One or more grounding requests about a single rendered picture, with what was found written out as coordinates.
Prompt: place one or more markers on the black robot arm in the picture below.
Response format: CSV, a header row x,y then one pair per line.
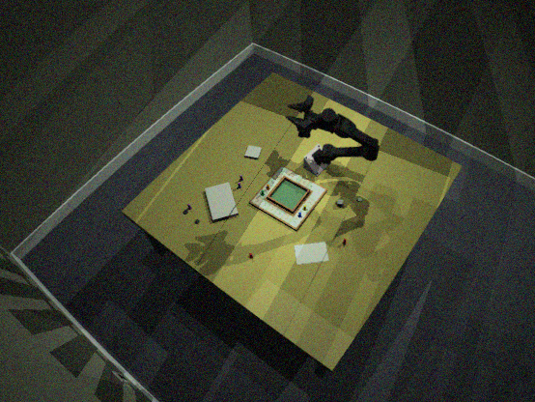
x,y
344,128

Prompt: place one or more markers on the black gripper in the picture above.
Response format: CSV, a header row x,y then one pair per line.
x,y
305,107

